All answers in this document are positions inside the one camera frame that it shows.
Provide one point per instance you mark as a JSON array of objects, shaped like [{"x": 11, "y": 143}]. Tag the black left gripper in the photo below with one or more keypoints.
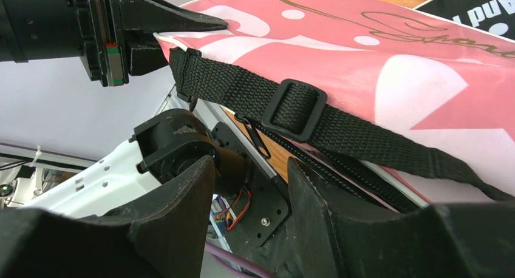
[{"x": 103, "y": 47}]

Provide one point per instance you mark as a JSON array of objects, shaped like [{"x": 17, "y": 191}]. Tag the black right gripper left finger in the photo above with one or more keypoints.
[{"x": 160, "y": 234}]

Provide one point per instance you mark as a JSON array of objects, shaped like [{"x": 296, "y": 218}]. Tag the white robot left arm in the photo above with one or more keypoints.
[{"x": 159, "y": 150}]

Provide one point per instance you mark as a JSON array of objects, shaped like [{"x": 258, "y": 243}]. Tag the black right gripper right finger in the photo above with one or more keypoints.
[{"x": 341, "y": 235}]

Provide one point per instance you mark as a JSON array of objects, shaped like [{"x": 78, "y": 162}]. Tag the pink racket cover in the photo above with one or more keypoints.
[{"x": 411, "y": 109}]

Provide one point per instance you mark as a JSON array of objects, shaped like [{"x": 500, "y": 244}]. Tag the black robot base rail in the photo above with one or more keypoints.
[{"x": 265, "y": 234}]

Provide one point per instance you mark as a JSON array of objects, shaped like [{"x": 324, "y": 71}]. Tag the black racket cover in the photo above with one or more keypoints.
[{"x": 493, "y": 16}]

